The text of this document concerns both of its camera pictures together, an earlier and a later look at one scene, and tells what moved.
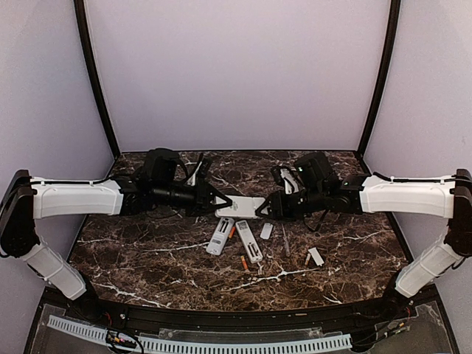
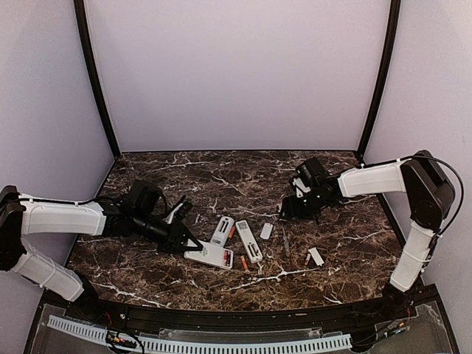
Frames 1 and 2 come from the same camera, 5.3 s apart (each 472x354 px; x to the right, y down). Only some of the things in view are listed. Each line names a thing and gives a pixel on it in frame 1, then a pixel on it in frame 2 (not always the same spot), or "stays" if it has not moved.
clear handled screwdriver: (286, 243) stays
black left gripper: (203, 192) to (172, 243)
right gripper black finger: (268, 202) to (290, 209)
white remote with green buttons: (241, 206) to (212, 254)
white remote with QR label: (253, 250) stays
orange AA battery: (232, 231) stays
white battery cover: (266, 231) stays
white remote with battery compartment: (220, 236) stays
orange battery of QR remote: (245, 263) stays
